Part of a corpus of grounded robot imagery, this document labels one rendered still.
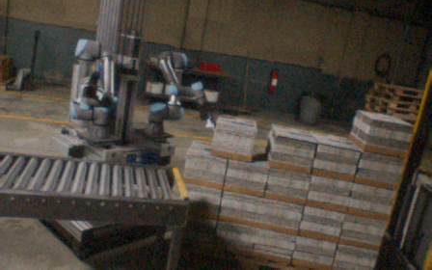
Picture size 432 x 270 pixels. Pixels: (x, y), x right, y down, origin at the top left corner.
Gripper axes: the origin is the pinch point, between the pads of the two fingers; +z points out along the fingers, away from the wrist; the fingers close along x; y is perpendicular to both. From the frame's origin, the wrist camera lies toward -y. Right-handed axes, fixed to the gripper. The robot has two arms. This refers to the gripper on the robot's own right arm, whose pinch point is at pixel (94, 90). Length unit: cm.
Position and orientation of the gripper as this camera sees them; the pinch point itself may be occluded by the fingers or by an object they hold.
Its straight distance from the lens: 229.2
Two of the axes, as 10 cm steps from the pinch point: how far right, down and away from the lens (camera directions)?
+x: -8.8, -2.1, -4.2
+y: -3.0, 9.4, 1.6
